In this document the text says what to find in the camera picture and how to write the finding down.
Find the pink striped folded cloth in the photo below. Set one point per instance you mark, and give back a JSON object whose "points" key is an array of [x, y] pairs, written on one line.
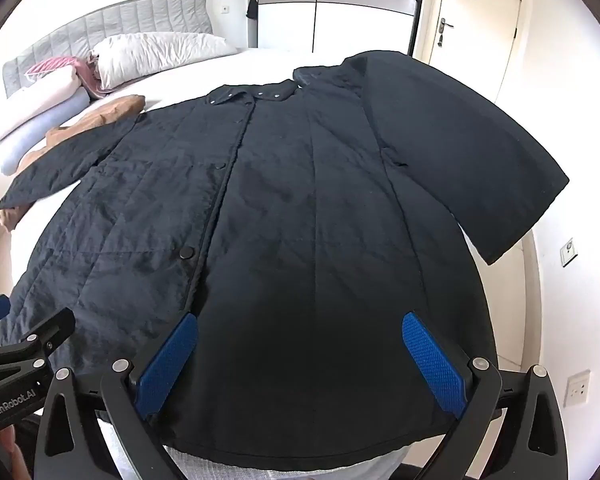
{"points": [[50, 67]]}

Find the white and grey wardrobe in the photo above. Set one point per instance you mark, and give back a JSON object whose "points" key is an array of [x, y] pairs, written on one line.
{"points": [[330, 5]]}

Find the cream door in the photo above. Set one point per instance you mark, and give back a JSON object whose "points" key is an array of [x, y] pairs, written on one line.
{"points": [[470, 25]]}

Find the dark navy quilted coat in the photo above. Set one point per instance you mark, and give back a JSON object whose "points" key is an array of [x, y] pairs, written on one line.
{"points": [[300, 220]]}

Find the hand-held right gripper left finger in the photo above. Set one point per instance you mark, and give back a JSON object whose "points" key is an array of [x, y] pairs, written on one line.
{"points": [[169, 360]]}

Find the light blue folded blanket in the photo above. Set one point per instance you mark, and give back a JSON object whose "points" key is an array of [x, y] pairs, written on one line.
{"points": [[35, 132]]}

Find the white textured cloth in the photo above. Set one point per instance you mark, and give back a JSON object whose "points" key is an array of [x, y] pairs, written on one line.
{"points": [[280, 471]]}

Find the mauve crumpled cloth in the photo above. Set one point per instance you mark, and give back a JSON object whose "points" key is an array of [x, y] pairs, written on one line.
{"points": [[92, 77]]}

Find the white pillow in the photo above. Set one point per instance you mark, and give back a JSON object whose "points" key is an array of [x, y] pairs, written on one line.
{"points": [[155, 52]]}

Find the white wall switch plate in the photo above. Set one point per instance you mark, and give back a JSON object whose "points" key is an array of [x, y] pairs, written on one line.
{"points": [[570, 253]]}

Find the grey quilted headboard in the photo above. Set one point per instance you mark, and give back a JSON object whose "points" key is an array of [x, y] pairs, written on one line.
{"points": [[115, 20]]}

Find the person's left hand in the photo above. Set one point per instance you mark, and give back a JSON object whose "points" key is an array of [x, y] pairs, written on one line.
{"points": [[5, 455]]}

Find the pale pink folded blanket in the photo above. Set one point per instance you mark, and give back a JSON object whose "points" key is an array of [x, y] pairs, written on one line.
{"points": [[35, 100]]}

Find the black hanging item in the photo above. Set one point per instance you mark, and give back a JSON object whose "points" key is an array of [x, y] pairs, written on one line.
{"points": [[251, 6]]}

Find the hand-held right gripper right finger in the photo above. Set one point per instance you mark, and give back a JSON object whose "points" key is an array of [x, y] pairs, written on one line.
{"points": [[430, 365]]}

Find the brown garment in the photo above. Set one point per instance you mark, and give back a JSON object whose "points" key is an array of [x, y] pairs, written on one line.
{"points": [[90, 122]]}

